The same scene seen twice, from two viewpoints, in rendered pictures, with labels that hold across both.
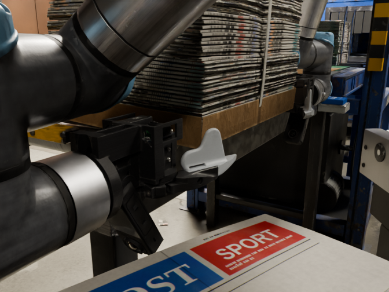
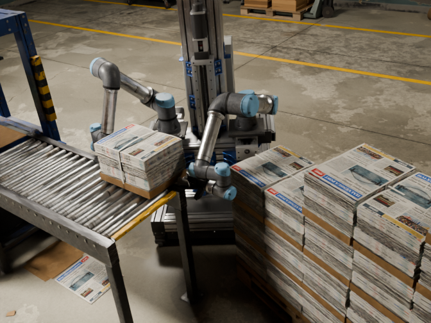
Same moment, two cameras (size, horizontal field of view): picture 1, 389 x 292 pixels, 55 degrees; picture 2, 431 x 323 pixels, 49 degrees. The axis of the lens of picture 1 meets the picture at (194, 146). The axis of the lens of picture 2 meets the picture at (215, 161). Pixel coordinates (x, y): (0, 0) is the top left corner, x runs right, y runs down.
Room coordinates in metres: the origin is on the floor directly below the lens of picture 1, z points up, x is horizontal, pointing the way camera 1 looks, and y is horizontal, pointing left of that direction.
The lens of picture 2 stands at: (0.00, 2.15, 2.19)
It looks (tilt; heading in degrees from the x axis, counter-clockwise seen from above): 31 degrees down; 278
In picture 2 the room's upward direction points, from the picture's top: 5 degrees counter-clockwise
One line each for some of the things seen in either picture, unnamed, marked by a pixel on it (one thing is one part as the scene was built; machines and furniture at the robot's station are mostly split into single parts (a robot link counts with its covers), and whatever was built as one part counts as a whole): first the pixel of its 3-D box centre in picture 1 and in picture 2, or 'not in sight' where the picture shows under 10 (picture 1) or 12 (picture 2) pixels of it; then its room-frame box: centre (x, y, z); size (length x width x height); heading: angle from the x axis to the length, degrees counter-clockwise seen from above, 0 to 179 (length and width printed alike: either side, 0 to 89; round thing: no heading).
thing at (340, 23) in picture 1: (321, 43); not in sight; (2.52, -0.83, 0.93); 0.38 x 0.30 x 0.26; 149
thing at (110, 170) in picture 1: (127, 163); (199, 181); (0.37, 0.07, 0.81); 0.12 x 0.08 x 0.09; 149
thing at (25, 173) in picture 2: not in sight; (35, 169); (1.39, -0.14, 0.77); 0.47 x 0.05 x 0.05; 59
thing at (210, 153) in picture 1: (212, 151); not in sight; (0.43, -0.02, 0.81); 0.09 x 0.03 x 0.06; 122
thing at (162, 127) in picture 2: not in sight; (168, 122); (0.64, -0.53, 0.87); 0.15 x 0.15 x 0.10
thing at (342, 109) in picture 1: (333, 106); not in sight; (1.41, -0.53, 0.70); 0.10 x 0.10 x 0.03; 59
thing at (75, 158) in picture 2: not in sight; (48, 175); (1.28, -0.07, 0.77); 0.47 x 0.05 x 0.05; 59
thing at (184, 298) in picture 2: not in sight; (192, 295); (0.49, 0.12, 0.01); 0.14 x 0.14 x 0.01; 59
